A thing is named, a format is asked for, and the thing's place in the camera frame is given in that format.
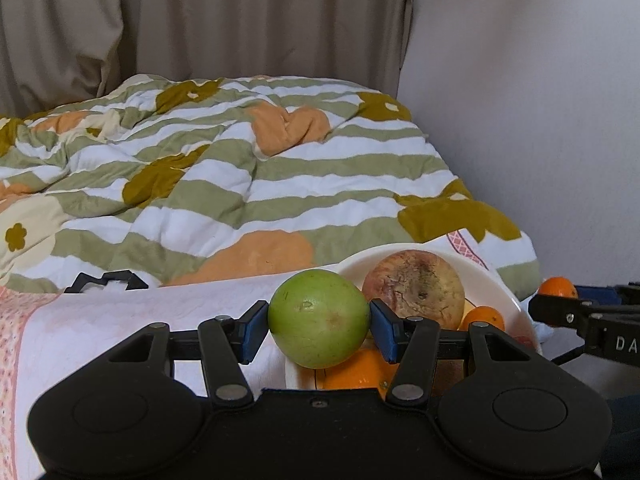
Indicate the small green apple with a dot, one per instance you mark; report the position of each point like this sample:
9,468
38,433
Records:
318,319

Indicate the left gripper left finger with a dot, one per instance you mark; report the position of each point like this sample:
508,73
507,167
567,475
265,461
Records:
225,344

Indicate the pink floral white cloth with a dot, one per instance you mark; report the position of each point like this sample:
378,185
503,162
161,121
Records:
45,337

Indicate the striped flower duvet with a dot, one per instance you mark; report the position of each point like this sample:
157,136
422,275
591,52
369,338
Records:
208,180

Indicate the medium orange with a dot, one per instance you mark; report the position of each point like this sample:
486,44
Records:
484,314

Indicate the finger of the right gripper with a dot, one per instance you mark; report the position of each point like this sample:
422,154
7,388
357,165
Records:
576,313
617,294

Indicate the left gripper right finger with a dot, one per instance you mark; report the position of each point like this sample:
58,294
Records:
412,344

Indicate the small mandarin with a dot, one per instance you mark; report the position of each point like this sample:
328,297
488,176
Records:
558,286

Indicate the large orange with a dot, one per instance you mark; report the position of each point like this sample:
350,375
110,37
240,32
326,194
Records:
366,369

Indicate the beige curtain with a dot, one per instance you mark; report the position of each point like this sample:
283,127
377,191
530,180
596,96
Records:
62,51

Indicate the reddish yellow apple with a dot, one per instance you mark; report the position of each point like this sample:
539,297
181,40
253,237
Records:
418,283

